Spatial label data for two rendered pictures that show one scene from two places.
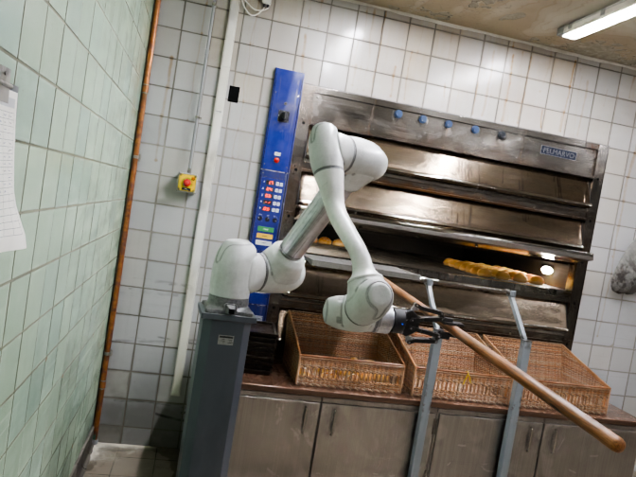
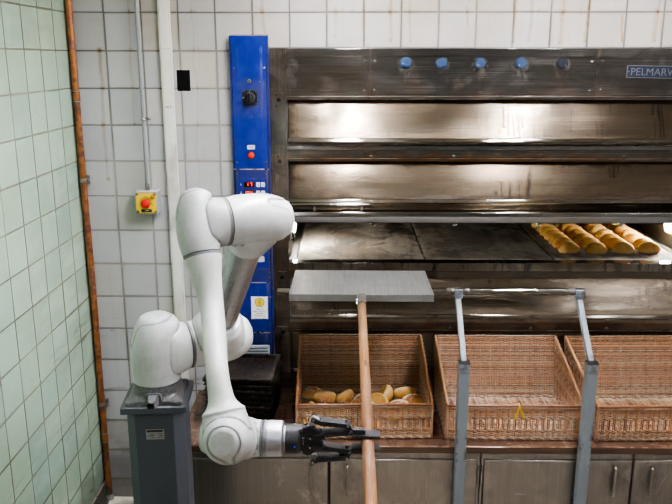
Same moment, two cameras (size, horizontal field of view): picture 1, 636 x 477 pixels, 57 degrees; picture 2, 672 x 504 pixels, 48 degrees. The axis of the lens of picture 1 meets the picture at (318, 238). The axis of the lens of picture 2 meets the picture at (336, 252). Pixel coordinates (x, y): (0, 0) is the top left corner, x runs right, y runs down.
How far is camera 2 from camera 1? 0.99 m
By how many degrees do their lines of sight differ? 17
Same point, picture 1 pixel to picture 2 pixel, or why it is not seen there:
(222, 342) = (152, 436)
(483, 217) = (547, 181)
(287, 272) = not seen: hidden behind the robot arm
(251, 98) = (206, 81)
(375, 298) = (216, 449)
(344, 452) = not seen: outside the picture
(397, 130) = (408, 84)
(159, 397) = not seen: hidden behind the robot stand
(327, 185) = (195, 278)
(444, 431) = (493, 479)
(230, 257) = (141, 342)
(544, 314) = (655, 298)
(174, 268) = (156, 301)
